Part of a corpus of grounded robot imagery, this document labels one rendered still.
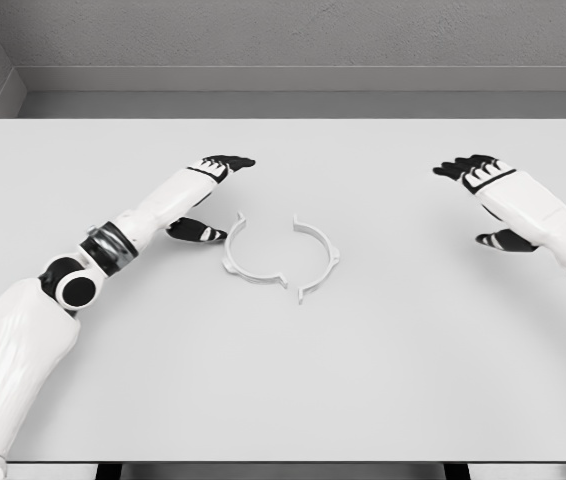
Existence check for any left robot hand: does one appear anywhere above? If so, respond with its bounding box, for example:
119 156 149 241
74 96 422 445
146 154 258 244

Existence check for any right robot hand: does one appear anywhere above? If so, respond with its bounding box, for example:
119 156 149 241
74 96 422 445
432 154 552 253

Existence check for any white pipe clamp half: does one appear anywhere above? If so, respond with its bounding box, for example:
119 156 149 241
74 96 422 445
292 214 342 306
221 211 290 289

